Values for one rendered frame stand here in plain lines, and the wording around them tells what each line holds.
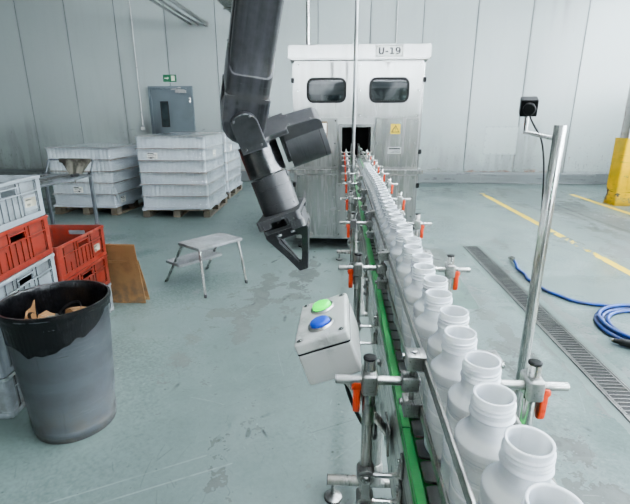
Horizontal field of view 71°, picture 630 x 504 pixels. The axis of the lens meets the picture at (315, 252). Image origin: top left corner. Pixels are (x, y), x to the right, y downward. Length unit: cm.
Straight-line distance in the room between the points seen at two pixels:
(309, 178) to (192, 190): 241
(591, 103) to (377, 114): 741
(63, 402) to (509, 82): 1008
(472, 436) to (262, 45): 47
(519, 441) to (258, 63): 47
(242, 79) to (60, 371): 180
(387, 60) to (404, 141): 81
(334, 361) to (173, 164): 622
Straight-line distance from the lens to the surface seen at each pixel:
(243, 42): 57
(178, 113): 1086
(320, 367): 64
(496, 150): 1083
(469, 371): 48
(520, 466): 39
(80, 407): 231
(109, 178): 727
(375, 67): 478
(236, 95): 58
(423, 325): 64
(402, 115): 478
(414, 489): 58
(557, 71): 1124
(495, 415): 43
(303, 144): 63
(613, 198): 899
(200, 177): 666
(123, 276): 370
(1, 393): 267
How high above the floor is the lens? 140
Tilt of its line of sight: 17 degrees down
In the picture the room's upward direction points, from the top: straight up
